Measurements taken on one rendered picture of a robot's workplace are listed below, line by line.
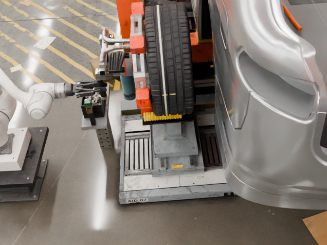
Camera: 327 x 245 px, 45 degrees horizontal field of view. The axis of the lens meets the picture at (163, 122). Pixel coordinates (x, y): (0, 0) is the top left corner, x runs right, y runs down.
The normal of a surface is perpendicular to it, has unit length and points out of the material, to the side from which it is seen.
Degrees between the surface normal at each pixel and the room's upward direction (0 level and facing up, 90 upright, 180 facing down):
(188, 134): 0
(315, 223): 6
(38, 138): 0
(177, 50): 44
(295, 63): 71
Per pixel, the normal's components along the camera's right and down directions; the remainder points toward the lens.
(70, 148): -0.07, -0.69
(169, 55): -0.01, 0.06
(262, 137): -0.61, 0.58
